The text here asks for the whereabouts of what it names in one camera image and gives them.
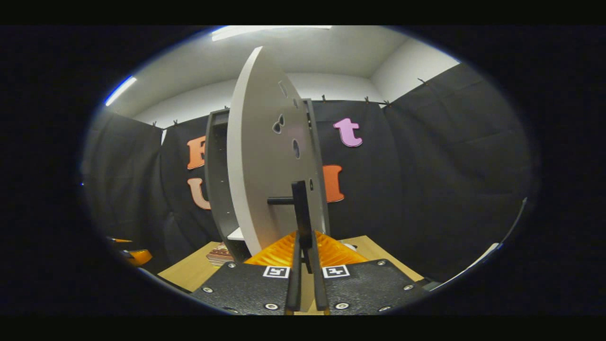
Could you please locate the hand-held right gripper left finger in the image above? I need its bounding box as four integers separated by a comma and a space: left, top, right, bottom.
191, 231, 303, 315

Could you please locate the brown patterned cover book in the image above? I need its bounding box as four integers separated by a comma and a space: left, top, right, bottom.
207, 242, 232, 259

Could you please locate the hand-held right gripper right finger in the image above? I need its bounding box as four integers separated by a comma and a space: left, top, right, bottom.
309, 230, 428, 314

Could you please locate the ceiling light strip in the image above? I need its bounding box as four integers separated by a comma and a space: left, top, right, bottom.
104, 76, 138, 107

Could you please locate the grey cabinet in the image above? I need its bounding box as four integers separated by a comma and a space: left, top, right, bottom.
205, 99, 330, 264

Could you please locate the white cabinet door black handle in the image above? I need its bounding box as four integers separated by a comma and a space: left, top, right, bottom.
227, 46, 330, 274

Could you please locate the black backdrop cloth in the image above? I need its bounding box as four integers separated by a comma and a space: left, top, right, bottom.
81, 63, 533, 285

